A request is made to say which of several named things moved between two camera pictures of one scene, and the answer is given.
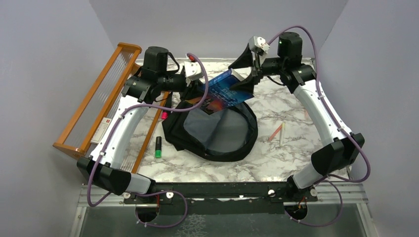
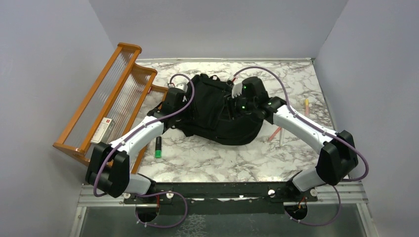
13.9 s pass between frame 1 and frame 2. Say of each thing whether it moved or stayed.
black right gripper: moved
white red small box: stayed
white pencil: stayed
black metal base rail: stayed
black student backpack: moved
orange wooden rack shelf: stayed
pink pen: stayed
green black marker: stayed
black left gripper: moved
